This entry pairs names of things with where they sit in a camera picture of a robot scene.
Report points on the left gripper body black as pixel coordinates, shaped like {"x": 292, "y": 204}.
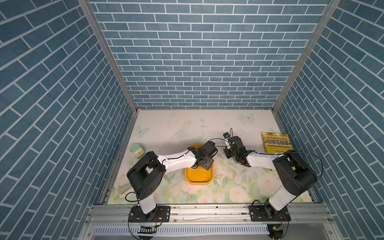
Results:
{"x": 205, "y": 158}

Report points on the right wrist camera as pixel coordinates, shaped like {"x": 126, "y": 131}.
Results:
{"x": 228, "y": 139}

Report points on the small green white box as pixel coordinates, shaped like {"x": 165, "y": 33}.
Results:
{"x": 137, "y": 150}

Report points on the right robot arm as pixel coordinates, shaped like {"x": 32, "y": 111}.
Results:
{"x": 294, "y": 172}

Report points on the floral table mat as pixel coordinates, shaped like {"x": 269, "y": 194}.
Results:
{"x": 171, "y": 131}

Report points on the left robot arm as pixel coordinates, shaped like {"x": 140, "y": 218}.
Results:
{"x": 146, "y": 175}

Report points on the white slotted cable duct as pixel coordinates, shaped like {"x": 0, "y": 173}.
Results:
{"x": 183, "y": 230}

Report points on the yellow plastic storage box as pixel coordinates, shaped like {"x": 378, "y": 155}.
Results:
{"x": 199, "y": 176}

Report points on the aluminium mounting rail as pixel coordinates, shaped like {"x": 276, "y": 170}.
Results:
{"x": 300, "y": 213}

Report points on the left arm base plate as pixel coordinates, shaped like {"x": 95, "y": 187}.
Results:
{"x": 159, "y": 214}

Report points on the yellow book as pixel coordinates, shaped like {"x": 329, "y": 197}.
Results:
{"x": 276, "y": 142}

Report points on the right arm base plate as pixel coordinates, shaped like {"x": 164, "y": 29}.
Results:
{"x": 261, "y": 214}

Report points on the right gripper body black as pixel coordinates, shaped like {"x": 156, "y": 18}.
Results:
{"x": 234, "y": 155}

